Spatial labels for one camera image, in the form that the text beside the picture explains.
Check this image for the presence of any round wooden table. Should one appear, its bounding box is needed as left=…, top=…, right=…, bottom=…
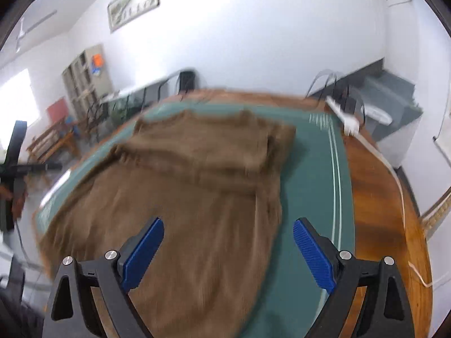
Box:
left=81, top=88, right=434, bottom=338

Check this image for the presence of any wooden wall rail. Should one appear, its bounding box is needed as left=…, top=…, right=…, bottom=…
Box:
left=421, top=188, right=451, bottom=241

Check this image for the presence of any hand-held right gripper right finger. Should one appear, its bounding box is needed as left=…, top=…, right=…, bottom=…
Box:
left=293, top=217, right=416, bottom=338

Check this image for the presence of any window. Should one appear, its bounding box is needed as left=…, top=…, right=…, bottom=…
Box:
left=0, top=68, right=41, bottom=138

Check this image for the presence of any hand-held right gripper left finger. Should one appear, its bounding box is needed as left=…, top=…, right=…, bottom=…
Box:
left=42, top=216, right=165, bottom=338

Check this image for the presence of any dark metal chair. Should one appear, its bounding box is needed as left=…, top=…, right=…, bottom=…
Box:
left=85, top=102, right=110, bottom=145

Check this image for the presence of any grey cabinet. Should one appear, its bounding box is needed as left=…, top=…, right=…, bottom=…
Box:
left=306, top=58, right=424, bottom=170

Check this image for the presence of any framed wall picture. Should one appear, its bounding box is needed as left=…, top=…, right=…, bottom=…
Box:
left=107, top=0, right=161, bottom=34

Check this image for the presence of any glass desk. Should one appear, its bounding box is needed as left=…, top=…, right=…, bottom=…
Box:
left=102, top=74, right=180, bottom=127

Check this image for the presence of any wooden chair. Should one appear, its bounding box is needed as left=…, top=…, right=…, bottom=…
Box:
left=49, top=120, right=82, bottom=159
left=26, top=132, right=53, bottom=165

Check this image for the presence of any black power adapter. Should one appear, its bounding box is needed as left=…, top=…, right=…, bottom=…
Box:
left=333, top=88, right=363, bottom=114

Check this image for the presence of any black monitor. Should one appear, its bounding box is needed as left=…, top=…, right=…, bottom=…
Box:
left=178, top=70, right=196, bottom=94

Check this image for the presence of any beige shelving cabinet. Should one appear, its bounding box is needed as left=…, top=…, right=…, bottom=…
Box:
left=61, top=44, right=114, bottom=114

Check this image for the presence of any white power strip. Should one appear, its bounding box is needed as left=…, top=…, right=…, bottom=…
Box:
left=325, top=96, right=361, bottom=136

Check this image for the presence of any white ceiling fan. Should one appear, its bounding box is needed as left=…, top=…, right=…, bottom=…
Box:
left=14, top=9, right=59, bottom=54

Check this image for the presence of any brown fleece garment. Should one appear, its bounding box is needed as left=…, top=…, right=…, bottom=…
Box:
left=37, top=110, right=297, bottom=338

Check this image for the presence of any red board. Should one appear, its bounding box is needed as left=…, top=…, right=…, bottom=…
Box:
left=47, top=97, right=70, bottom=124

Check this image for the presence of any green table mat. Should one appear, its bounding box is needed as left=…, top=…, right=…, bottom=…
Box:
left=32, top=100, right=356, bottom=338

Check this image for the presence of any orange and blue sticker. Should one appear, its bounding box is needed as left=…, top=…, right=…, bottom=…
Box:
left=91, top=54, right=105, bottom=77

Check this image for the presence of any white round appliance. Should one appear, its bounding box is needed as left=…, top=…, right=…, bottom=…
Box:
left=366, top=104, right=392, bottom=126

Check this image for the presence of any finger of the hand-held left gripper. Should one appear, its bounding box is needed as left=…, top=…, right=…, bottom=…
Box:
left=22, top=161, right=63, bottom=174

